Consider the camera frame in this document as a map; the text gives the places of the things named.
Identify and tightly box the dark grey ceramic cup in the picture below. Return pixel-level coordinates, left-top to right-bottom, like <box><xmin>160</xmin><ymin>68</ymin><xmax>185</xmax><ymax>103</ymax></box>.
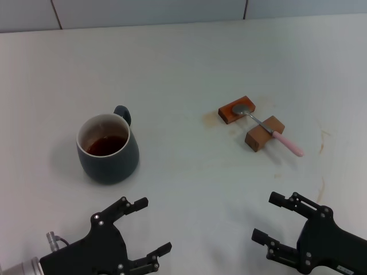
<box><xmin>76</xmin><ymin>105</ymin><xmax>140</xmax><ymax>184</ymax></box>

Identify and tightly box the pink handled metal spoon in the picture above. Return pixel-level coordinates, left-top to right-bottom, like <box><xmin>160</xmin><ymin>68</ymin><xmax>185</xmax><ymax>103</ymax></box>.
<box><xmin>231</xmin><ymin>104</ymin><xmax>304</xmax><ymax>158</ymax></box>

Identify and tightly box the light brown arched wooden block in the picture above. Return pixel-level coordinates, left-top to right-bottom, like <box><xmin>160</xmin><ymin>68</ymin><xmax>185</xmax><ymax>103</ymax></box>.
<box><xmin>244</xmin><ymin>115</ymin><xmax>286</xmax><ymax>153</ymax></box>

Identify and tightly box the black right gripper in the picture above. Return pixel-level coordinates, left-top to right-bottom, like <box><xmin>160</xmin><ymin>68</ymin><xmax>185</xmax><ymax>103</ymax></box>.
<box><xmin>251</xmin><ymin>191</ymin><xmax>367</xmax><ymax>275</ymax></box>

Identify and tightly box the silver left connector with cable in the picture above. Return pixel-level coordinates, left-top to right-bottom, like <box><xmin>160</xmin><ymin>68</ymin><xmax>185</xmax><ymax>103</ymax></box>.
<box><xmin>45</xmin><ymin>230</ymin><xmax>71</xmax><ymax>253</ymax></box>

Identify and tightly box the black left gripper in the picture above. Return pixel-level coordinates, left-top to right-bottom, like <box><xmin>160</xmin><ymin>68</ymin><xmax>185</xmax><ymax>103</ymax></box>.
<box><xmin>39</xmin><ymin>197</ymin><xmax>173</xmax><ymax>275</ymax></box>

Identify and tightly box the reddish flat wooden block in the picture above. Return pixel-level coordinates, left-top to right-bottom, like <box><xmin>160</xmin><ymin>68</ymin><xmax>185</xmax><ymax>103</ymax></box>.
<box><xmin>217</xmin><ymin>95</ymin><xmax>256</xmax><ymax>125</ymax></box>

